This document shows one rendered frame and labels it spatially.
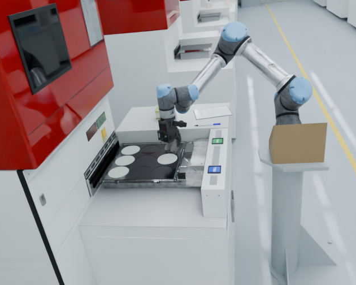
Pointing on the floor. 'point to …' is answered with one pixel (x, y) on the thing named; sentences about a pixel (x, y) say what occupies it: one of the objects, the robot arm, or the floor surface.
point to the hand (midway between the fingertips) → (175, 151)
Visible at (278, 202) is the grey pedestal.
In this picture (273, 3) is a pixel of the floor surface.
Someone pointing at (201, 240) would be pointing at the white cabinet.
